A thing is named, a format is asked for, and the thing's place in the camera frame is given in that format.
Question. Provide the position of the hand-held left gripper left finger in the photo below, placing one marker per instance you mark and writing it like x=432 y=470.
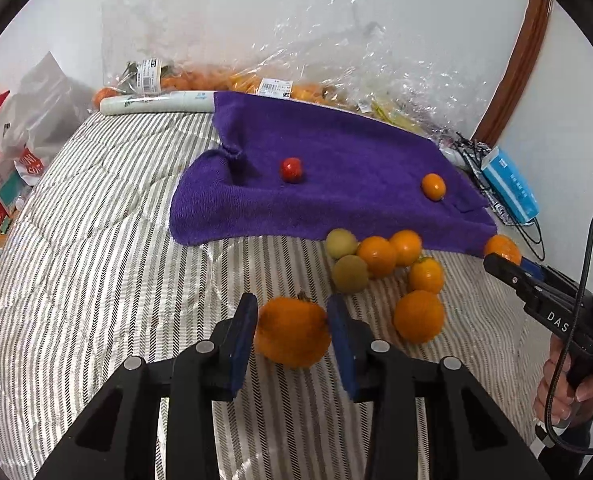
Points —
x=241 y=340

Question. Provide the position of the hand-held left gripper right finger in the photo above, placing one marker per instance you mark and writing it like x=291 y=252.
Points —
x=339 y=340

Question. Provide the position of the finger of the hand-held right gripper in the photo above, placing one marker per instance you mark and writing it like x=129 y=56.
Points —
x=513 y=277
x=536 y=269

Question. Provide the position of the orange tangerine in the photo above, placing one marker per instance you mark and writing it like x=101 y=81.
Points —
x=426 y=276
x=501 y=247
x=419 y=316
x=407 y=246
x=376 y=256

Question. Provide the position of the large orange with stem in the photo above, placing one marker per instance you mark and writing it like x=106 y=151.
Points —
x=291 y=332

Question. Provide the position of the yellow-green round fruit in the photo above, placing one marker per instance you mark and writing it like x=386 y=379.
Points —
x=349 y=275
x=340 y=242

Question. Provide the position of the person's right hand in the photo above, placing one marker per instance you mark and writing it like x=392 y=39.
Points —
x=551 y=385

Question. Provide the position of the blue tissue pack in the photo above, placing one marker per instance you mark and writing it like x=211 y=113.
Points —
x=508 y=185

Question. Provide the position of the small orange kumquat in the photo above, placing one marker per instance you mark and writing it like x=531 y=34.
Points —
x=433 y=186

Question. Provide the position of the white plastic object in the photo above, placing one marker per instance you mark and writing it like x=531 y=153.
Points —
x=450 y=156

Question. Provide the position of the striped quilted mattress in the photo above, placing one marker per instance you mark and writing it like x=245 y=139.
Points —
x=101 y=235

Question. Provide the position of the red cherry tomato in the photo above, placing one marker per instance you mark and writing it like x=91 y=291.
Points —
x=292 y=170

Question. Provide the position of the purple towel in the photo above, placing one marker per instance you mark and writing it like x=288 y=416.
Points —
x=351 y=150

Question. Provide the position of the clear bag of yellow fruit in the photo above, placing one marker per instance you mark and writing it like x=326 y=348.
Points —
x=401 y=117

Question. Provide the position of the clear bag of oranges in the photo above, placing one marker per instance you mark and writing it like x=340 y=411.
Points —
x=306 y=91

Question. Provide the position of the white paper roll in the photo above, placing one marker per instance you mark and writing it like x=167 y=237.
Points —
x=151 y=102

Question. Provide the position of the clear bag of tangerines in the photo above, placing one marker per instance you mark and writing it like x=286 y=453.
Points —
x=196 y=80

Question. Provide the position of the white bag with red label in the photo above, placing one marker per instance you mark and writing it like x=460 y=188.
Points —
x=29 y=165

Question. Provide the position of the grey plastic bag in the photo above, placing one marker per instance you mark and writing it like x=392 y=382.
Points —
x=51 y=105

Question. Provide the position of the brown wooden door frame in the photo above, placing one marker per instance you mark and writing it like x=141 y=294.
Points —
x=521 y=60

